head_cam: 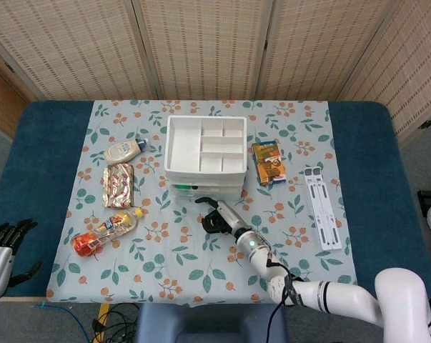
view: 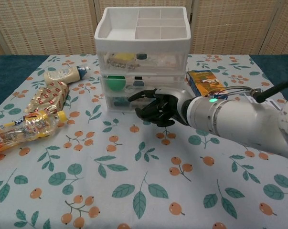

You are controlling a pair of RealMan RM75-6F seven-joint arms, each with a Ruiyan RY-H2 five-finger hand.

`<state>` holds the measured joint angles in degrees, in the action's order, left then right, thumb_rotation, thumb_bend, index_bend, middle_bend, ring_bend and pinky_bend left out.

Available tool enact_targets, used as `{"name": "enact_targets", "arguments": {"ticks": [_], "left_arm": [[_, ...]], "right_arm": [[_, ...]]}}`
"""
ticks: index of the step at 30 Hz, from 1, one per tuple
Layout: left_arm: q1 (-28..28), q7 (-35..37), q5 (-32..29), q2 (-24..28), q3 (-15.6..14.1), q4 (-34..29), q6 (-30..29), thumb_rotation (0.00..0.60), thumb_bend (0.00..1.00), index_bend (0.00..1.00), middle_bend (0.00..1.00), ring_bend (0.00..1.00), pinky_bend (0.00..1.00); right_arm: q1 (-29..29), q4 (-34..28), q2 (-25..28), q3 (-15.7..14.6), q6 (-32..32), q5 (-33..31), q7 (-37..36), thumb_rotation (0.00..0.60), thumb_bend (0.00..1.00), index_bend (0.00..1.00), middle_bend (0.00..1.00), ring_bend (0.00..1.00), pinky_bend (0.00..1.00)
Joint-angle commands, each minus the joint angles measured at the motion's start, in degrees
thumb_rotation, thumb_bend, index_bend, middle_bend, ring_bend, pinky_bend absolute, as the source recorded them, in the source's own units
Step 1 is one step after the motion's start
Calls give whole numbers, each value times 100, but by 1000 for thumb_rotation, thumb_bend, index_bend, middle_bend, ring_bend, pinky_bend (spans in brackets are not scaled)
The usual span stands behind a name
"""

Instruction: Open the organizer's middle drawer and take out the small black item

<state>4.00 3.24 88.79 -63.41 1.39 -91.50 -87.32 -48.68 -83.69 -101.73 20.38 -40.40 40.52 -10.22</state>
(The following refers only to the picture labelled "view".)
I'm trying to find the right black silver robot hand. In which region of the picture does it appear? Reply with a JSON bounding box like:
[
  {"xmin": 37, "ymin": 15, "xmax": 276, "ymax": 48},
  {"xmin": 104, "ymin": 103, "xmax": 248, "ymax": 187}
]
[{"xmin": 128, "ymin": 88, "xmax": 191, "ymax": 127}]

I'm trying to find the clear plastic drawer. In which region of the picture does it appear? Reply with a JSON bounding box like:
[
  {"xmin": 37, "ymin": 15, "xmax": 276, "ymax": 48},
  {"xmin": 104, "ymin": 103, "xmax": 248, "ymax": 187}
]
[{"xmin": 100, "ymin": 73, "xmax": 185, "ymax": 95}]

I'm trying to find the blue orange carton box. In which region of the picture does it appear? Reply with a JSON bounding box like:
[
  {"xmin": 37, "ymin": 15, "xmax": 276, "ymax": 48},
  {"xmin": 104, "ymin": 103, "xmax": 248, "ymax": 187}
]
[{"xmin": 185, "ymin": 71, "xmax": 229, "ymax": 97}]

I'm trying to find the clear drawer with yellow item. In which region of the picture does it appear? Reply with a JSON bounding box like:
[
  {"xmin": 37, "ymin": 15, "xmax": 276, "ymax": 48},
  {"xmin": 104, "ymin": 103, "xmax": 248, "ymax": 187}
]
[{"xmin": 97, "ymin": 50, "xmax": 188, "ymax": 72}]

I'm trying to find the green ball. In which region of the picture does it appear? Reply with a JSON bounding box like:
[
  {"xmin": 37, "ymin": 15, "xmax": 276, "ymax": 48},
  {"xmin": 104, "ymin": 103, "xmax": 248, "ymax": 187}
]
[{"xmin": 105, "ymin": 75, "xmax": 126, "ymax": 92}]

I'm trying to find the white plastic drawer organizer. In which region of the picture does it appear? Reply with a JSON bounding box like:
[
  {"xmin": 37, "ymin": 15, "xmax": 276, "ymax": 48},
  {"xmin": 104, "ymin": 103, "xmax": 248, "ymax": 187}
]
[{"xmin": 94, "ymin": 6, "xmax": 191, "ymax": 113}]

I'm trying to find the yellow round item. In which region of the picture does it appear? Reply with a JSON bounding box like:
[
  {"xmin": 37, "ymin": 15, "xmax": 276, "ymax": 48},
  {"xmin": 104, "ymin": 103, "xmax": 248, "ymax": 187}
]
[{"xmin": 114, "ymin": 52, "xmax": 136, "ymax": 63}]

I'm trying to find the floral tablecloth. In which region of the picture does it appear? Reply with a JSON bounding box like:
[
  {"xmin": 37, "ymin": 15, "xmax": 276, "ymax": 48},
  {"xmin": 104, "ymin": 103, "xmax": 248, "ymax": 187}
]
[{"xmin": 0, "ymin": 54, "xmax": 288, "ymax": 229}]

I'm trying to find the mayonnaise squeeze bottle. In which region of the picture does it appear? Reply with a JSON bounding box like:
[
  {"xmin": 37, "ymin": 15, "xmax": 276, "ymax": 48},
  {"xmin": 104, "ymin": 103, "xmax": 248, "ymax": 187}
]
[{"xmin": 43, "ymin": 65, "xmax": 91, "ymax": 84}]

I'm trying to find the gold snack packet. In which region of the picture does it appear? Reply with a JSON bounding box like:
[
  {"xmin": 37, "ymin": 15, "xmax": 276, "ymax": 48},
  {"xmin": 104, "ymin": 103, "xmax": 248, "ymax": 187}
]
[{"xmin": 24, "ymin": 81, "xmax": 70, "ymax": 114}]

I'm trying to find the yellow-capped plastic drink bottle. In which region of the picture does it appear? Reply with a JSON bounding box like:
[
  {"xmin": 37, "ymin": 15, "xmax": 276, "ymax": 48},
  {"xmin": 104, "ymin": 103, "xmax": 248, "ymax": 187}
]
[{"xmin": 0, "ymin": 110, "xmax": 68, "ymax": 157}]

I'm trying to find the woven folding screen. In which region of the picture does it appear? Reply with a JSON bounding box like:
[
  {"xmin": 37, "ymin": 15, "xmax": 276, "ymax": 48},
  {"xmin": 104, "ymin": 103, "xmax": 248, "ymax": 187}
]
[{"xmin": 0, "ymin": 0, "xmax": 288, "ymax": 58}]

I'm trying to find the metallic bead chain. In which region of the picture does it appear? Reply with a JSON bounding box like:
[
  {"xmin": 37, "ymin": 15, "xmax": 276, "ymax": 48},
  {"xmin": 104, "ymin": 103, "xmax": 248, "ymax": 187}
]
[{"xmin": 107, "ymin": 58, "xmax": 139, "ymax": 70}]

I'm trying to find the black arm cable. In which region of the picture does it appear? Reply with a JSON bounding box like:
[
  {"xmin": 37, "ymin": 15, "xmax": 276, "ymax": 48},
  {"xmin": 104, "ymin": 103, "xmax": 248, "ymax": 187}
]
[{"xmin": 250, "ymin": 80, "xmax": 288, "ymax": 103}]

